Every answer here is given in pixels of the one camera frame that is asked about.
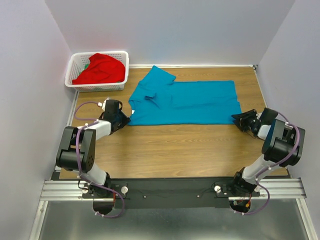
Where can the white plastic basket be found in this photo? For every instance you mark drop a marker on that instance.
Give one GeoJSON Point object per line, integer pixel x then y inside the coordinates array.
{"type": "Point", "coordinates": [76, 66]}

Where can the blue t shirt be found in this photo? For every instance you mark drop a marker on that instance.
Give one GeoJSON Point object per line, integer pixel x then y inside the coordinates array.
{"type": "Point", "coordinates": [159, 99]}

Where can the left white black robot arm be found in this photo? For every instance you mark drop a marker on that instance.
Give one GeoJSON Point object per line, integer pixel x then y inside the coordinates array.
{"type": "Point", "coordinates": [77, 149]}

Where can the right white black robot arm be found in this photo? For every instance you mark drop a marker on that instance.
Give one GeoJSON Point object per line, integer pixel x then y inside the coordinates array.
{"type": "Point", "coordinates": [282, 146]}

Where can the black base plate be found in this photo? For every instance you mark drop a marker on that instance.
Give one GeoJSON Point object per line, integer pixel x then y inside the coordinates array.
{"type": "Point", "coordinates": [169, 193]}

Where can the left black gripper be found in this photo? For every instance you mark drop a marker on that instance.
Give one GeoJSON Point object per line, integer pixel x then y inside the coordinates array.
{"type": "Point", "coordinates": [126, 120]}

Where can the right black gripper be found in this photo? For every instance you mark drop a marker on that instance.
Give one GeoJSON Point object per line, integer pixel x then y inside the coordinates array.
{"type": "Point", "coordinates": [243, 117]}

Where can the aluminium frame rail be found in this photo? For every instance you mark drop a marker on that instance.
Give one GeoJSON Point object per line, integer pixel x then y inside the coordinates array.
{"type": "Point", "coordinates": [292, 188]}

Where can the red t shirt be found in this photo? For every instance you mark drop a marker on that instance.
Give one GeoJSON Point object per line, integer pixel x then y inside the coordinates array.
{"type": "Point", "coordinates": [102, 69]}

